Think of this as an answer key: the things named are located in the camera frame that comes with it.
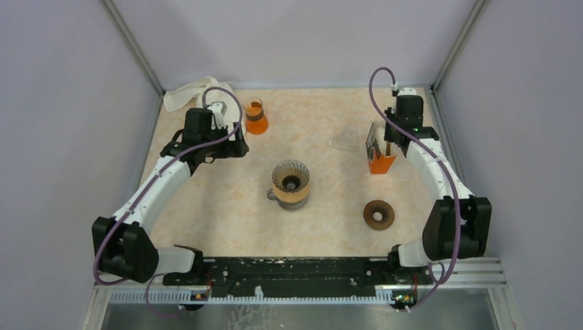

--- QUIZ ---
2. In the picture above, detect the orange coffee filter box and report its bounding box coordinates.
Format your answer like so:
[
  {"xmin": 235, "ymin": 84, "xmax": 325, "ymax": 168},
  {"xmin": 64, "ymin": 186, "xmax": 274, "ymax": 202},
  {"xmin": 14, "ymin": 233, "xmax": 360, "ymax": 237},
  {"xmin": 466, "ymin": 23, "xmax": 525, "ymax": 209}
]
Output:
[{"xmin": 366, "ymin": 121, "xmax": 397, "ymax": 175}]

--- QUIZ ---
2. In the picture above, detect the clear glass dripper cone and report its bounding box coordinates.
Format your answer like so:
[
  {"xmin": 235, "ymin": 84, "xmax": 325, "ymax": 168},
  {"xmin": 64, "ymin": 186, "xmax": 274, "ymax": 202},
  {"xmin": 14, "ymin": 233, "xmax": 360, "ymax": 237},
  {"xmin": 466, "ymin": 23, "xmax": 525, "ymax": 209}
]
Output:
[{"xmin": 272, "ymin": 159, "xmax": 310, "ymax": 193}]

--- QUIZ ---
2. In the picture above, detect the light wooden dripper ring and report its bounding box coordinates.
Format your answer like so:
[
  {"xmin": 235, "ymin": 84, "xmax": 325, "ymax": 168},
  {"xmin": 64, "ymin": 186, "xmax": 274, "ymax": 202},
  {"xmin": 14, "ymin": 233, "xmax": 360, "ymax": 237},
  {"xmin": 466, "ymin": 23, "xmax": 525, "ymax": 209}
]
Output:
[{"xmin": 272, "ymin": 179, "xmax": 312, "ymax": 204}]

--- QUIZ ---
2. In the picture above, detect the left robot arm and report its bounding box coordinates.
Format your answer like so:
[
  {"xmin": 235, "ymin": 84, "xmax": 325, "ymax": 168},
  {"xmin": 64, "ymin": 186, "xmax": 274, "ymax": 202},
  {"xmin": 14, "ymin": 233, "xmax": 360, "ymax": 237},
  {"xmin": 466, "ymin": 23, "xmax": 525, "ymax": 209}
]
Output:
[{"xmin": 91, "ymin": 106, "xmax": 249, "ymax": 285}]

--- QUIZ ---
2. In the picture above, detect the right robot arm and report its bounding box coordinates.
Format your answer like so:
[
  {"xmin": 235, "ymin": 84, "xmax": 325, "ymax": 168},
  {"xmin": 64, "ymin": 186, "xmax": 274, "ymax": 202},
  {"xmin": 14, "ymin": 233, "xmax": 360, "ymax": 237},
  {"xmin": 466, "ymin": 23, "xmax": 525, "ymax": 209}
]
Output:
[{"xmin": 384, "ymin": 89, "xmax": 492, "ymax": 283}]

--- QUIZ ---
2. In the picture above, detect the white cloth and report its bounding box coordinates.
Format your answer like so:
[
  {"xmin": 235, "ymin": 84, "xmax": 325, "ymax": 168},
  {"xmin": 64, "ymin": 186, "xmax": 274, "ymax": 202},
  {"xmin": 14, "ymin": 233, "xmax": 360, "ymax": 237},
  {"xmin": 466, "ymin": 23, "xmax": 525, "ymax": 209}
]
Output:
[{"xmin": 164, "ymin": 76, "xmax": 240, "ymax": 133}]

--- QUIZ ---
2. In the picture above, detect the orange glass flask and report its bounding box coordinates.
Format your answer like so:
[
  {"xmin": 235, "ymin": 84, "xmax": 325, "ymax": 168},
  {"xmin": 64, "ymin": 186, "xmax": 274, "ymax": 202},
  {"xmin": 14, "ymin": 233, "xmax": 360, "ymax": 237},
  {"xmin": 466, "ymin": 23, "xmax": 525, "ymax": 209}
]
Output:
[{"xmin": 243, "ymin": 97, "xmax": 269, "ymax": 135}]

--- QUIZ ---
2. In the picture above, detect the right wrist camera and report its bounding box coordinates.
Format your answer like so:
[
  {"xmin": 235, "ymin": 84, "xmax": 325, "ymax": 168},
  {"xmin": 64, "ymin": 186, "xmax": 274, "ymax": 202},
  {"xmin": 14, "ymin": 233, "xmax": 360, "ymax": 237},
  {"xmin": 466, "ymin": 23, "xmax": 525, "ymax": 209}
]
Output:
[{"xmin": 392, "ymin": 86, "xmax": 418, "ymax": 97}]

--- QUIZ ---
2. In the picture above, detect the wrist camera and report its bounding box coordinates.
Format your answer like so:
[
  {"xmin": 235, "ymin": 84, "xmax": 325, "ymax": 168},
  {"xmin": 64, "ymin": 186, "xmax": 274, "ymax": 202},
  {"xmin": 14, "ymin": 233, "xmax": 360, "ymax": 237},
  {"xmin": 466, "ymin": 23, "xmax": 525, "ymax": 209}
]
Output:
[
  {"xmin": 208, "ymin": 101, "xmax": 228, "ymax": 129},
  {"xmin": 392, "ymin": 86, "xmax": 418, "ymax": 97}
]

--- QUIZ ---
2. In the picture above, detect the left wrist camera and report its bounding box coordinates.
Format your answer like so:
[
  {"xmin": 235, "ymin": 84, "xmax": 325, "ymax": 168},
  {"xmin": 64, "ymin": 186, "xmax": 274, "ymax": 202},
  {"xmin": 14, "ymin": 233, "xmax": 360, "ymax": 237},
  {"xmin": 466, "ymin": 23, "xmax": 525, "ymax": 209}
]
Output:
[{"xmin": 208, "ymin": 101, "xmax": 228, "ymax": 129}]

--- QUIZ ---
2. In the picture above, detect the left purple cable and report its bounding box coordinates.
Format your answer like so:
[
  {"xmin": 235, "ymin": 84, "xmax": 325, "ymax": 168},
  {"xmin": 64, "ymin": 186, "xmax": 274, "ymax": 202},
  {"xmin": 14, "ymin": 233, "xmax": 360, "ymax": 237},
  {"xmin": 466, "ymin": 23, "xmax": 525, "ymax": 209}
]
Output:
[{"xmin": 92, "ymin": 86, "xmax": 245, "ymax": 318}]

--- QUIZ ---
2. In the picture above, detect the dark wooden ring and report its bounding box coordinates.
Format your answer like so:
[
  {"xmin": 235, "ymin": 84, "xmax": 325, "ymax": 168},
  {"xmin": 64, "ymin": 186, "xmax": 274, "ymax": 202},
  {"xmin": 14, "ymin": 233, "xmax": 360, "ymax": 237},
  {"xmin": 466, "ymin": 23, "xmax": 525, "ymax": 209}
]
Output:
[{"xmin": 362, "ymin": 199, "xmax": 396, "ymax": 232}]

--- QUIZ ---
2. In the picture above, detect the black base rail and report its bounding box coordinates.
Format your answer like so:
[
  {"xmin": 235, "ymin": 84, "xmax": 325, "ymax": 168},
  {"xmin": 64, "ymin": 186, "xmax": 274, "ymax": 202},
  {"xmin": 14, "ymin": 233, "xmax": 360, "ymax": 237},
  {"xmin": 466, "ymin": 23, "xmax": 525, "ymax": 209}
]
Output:
[{"xmin": 162, "ymin": 257, "xmax": 416, "ymax": 298}]

